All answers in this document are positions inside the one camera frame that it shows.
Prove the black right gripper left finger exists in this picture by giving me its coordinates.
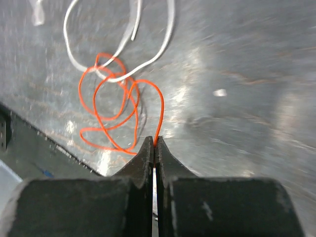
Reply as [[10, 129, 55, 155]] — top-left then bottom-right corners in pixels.
[[0, 136, 154, 237]]

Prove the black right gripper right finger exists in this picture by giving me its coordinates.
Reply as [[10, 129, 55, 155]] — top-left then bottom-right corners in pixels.
[[154, 138, 304, 237]]

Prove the orange white wire bundle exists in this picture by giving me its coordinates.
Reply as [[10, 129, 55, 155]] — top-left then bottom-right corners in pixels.
[[79, 52, 165, 156]]

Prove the long white wire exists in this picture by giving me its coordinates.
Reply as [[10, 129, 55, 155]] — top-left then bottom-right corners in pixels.
[[29, 0, 176, 83]]

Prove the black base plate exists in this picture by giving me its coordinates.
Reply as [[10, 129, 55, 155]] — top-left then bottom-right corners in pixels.
[[0, 104, 101, 179]]

